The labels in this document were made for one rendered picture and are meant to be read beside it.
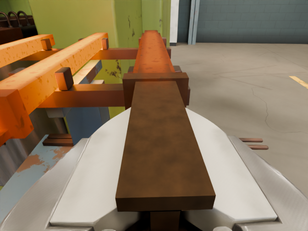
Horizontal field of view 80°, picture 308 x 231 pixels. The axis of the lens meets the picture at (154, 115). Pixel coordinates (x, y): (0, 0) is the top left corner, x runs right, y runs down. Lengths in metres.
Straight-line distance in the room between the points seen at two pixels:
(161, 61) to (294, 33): 7.04
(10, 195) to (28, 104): 0.33
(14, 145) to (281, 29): 6.89
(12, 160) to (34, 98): 0.58
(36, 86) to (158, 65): 0.11
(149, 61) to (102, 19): 0.43
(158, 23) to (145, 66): 0.85
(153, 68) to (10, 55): 0.26
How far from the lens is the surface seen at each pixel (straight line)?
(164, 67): 0.18
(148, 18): 1.03
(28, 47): 0.43
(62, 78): 0.21
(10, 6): 1.21
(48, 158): 0.54
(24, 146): 0.69
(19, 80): 0.20
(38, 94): 0.20
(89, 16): 0.63
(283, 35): 7.09
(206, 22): 6.40
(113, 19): 0.61
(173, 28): 5.71
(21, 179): 0.52
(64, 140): 0.57
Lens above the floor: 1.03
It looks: 31 degrees down
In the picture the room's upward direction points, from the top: 1 degrees counter-clockwise
